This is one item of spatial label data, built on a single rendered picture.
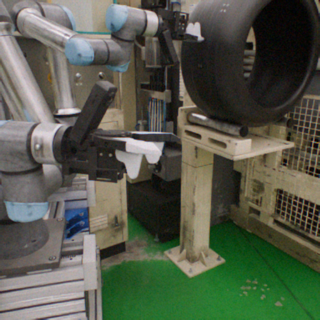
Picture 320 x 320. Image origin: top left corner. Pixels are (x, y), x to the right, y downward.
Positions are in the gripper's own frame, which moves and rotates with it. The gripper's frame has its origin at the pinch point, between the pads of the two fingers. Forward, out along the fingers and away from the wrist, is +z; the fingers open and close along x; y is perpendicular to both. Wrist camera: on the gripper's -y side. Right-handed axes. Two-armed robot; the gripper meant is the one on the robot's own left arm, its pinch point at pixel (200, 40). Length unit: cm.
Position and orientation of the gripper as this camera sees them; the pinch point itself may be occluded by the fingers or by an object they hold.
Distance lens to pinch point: 124.1
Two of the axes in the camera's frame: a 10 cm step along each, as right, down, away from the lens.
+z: 8.4, -0.6, 5.3
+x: -5.3, -2.6, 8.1
